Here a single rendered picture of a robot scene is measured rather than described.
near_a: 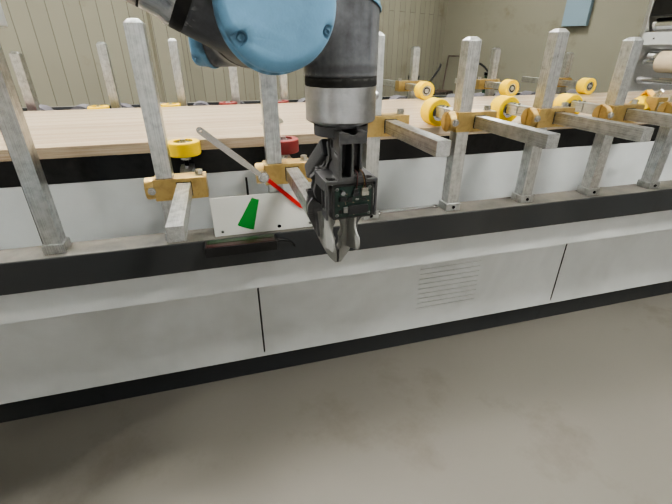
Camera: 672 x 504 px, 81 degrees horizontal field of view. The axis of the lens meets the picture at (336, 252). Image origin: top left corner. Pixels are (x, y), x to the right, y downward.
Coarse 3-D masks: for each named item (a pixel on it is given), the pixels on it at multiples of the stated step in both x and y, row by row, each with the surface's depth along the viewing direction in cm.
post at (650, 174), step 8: (664, 128) 125; (656, 136) 127; (664, 136) 125; (656, 144) 127; (664, 144) 125; (656, 152) 128; (664, 152) 127; (648, 160) 130; (656, 160) 128; (664, 160) 128; (648, 168) 131; (656, 168) 129; (648, 176) 131; (656, 176) 130
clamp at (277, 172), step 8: (264, 160) 97; (288, 160) 97; (296, 160) 97; (256, 168) 94; (264, 168) 94; (272, 168) 94; (280, 168) 95; (304, 168) 96; (256, 176) 95; (272, 176) 95; (280, 176) 95
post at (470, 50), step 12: (468, 48) 95; (480, 48) 96; (468, 60) 96; (468, 72) 97; (456, 84) 101; (468, 84) 99; (456, 96) 102; (468, 96) 100; (456, 108) 103; (468, 108) 102; (468, 132) 105; (456, 144) 105; (456, 156) 107; (456, 168) 109; (444, 180) 113; (456, 180) 110; (444, 192) 114; (456, 192) 112
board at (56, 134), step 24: (528, 96) 202; (600, 96) 202; (48, 120) 133; (72, 120) 133; (96, 120) 133; (120, 120) 133; (168, 120) 133; (192, 120) 133; (216, 120) 133; (240, 120) 133; (288, 120) 133; (0, 144) 100; (48, 144) 100; (72, 144) 100; (96, 144) 100; (120, 144) 101; (144, 144) 102; (240, 144) 108
